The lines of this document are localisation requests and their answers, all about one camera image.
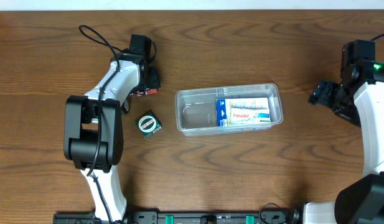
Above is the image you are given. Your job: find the red and white box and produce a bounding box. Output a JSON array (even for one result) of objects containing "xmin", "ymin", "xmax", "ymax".
[{"xmin": 136, "ymin": 88, "xmax": 158, "ymax": 96}]

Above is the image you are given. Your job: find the black bottle white cap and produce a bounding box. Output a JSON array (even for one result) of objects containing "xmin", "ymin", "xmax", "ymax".
[{"xmin": 121, "ymin": 96, "xmax": 130, "ymax": 114}]

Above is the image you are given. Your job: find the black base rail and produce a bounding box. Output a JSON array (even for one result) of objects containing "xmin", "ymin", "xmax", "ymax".
[{"xmin": 52, "ymin": 211, "xmax": 304, "ymax": 224}]

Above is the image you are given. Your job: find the clear plastic container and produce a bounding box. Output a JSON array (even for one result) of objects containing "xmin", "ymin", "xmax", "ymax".
[{"xmin": 176, "ymin": 83, "xmax": 284, "ymax": 136}]

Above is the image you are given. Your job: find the white Panadol box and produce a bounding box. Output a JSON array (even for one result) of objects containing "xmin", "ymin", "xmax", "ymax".
[{"xmin": 230, "ymin": 108, "xmax": 271, "ymax": 125}]

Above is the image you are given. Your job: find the dark green square box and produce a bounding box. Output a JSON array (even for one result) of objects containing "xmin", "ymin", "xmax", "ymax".
[{"xmin": 135, "ymin": 110, "xmax": 162, "ymax": 138}]

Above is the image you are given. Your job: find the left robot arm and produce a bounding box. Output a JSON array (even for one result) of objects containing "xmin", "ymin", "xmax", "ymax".
[{"xmin": 63, "ymin": 52, "xmax": 153, "ymax": 223}]

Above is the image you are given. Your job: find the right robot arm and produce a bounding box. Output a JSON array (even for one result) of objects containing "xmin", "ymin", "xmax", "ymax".
[{"xmin": 302, "ymin": 56, "xmax": 384, "ymax": 223}]

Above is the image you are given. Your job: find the blue cooling patch box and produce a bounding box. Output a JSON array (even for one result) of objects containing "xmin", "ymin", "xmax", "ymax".
[{"xmin": 216, "ymin": 98, "xmax": 270, "ymax": 126}]

